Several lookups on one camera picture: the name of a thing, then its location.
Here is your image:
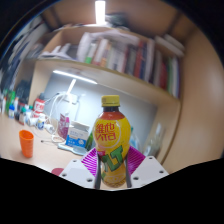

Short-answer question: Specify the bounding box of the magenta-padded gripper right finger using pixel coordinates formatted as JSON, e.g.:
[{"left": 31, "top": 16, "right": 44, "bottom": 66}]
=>
[{"left": 124, "top": 145, "right": 170, "bottom": 189}]

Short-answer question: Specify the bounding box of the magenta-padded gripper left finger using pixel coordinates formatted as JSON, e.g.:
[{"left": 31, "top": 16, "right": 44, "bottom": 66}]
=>
[{"left": 58, "top": 147, "right": 103, "bottom": 191}]

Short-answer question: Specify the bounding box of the yellow drink bottle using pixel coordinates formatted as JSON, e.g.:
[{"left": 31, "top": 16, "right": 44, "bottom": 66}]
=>
[{"left": 92, "top": 94, "right": 132, "bottom": 189}]

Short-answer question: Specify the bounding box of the green glass bottle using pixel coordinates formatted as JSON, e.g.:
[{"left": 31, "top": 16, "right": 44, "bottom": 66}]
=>
[{"left": 85, "top": 131, "right": 96, "bottom": 152}]

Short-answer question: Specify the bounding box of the pale blue hairbrush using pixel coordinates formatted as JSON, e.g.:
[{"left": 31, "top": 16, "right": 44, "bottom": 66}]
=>
[{"left": 57, "top": 142, "right": 88, "bottom": 157}]

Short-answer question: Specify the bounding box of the tall clear glass bottle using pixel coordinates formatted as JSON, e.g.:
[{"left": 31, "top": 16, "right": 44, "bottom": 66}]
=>
[{"left": 143, "top": 123, "right": 164, "bottom": 158}]

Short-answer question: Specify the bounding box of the blue and white carton box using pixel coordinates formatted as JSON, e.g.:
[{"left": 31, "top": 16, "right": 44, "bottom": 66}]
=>
[{"left": 65, "top": 120, "right": 91, "bottom": 149}]

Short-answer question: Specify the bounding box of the flat round red coaster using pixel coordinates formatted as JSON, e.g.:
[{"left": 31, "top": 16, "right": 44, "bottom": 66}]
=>
[{"left": 50, "top": 167, "right": 65, "bottom": 177}]

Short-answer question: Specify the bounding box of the orange plastic cup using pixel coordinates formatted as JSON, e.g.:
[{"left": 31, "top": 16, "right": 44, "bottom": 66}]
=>
[{"left": 18, "top": 129, "right": 35, "bottom": 159}]

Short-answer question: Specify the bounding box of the red and white canister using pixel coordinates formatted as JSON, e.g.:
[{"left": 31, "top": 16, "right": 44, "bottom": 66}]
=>
[{"left": 33, "top": 97, "right": 46, "bottom": 118}]

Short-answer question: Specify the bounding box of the wooden shelf unit with books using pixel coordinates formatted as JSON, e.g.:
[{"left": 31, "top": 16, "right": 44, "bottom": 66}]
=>
[{"left": 28, "top": 21, "right": 186, "bottom": 164}]

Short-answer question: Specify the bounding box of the under-shelf light strip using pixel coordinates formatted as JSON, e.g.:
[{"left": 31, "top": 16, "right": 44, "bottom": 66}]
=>
[{"left": 52, "top": 69, "right": 98, "bottom": 85}]

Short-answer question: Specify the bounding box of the ceiling light strip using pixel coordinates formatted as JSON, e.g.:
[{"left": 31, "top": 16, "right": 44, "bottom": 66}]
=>
[{"left": 94, "top": 0, "right": 107, "bottom": 25}]

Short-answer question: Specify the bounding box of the white wall power strip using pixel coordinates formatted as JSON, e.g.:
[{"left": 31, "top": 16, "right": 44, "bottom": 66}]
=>
[{"left": 63, "top": 94, "right": 81, "bottom": 105}]

